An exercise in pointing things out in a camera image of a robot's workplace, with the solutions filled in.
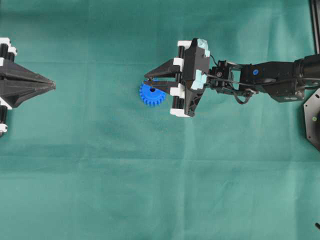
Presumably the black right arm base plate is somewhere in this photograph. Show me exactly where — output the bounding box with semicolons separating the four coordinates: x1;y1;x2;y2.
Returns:
303;88;320;151

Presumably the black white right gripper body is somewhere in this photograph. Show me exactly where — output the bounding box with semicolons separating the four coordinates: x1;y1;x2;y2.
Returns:
169;38;210;117

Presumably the green table cloth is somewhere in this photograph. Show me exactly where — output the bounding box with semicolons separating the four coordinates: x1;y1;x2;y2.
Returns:
0;0;320;240

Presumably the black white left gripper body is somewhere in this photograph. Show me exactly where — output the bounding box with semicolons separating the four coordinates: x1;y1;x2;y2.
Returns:
0;37;17;137

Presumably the black aluminium frame rail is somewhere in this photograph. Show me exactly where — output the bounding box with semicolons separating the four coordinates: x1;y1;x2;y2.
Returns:
309;0;320;54

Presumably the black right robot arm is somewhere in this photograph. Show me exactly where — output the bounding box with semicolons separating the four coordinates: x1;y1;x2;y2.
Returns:
144;38;320;118

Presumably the blue plastic gear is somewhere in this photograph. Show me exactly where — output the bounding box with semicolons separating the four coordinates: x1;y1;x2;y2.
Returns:
139;83;166;108

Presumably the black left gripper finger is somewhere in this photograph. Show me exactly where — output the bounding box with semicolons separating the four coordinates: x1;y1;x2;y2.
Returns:
0;61;55;85
5;80;56;108

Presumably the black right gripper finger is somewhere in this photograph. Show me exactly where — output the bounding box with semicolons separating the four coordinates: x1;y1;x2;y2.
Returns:
144;58;181;79
143;79;179;95

